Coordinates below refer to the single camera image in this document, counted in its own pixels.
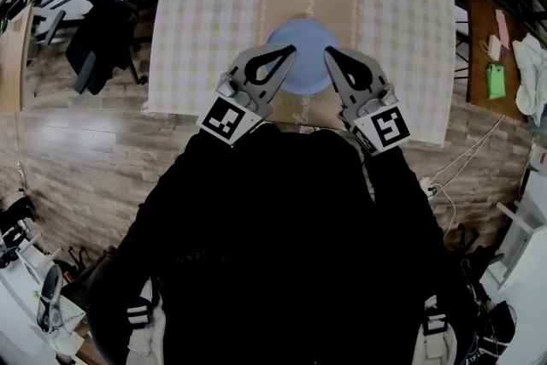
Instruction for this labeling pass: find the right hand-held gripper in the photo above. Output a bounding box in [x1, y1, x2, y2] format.
[322, 46, 412, 158]

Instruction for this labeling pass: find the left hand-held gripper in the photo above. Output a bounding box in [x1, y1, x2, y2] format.
[195, 44, 298, 150]

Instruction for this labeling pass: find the large blue plate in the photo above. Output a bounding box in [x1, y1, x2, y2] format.
[265, 18, 343, 97]

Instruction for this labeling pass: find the person's right forearm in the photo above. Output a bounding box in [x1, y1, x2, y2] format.
[361, 144, 441, 253]

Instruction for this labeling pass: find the person's left forearm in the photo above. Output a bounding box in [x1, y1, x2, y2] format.
[144, 127, 240, 236]

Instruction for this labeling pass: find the checked beige tablecloth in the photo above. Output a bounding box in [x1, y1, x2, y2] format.
[140, 0, 458, 149]

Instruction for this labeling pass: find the dark wooden side table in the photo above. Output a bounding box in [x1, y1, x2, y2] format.
[464, 0, 547, 125]

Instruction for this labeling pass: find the white power strip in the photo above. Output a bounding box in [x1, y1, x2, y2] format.
[418, 176, 439, 198]

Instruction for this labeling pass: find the green bag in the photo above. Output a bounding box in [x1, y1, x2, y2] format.
[485, 62, 507, 101]

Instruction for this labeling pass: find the beige small pouch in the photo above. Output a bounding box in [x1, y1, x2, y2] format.
[478, 34, 502, 62]

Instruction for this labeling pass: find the pink flat packet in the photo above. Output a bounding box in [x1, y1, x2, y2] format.
[494, 9, 511, 50]

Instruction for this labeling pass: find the black office chair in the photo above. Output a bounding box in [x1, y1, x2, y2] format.
[50, 0, 144, 96]

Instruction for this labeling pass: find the white crumpled cloth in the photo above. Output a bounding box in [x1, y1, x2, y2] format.
[511, 32, 547, 127]

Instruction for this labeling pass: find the person's black sweater torso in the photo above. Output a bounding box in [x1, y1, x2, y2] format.
[87, 121, 479, 365]

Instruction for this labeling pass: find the white container red label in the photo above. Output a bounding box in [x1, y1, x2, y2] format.
[528, 143, 547, 173]

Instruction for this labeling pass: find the white shelf unit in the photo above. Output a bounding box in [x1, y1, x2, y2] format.
[495, 170, 547, 294]

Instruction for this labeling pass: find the black round-backed chair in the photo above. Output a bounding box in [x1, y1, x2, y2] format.
[456, 224, 521, 365]

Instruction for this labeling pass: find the light wooden desk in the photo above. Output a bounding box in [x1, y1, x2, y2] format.
[0, 3, 35, 115]

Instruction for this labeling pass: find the white office desk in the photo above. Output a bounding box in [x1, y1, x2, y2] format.
[0, 226, 89, 365]

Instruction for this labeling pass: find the white cable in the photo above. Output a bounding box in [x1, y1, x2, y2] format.
[421, 114, 508, 243]

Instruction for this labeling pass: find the white shoulder strap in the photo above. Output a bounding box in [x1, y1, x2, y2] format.
[126, 277, 166, 365]
[421, 294, 458, 365]

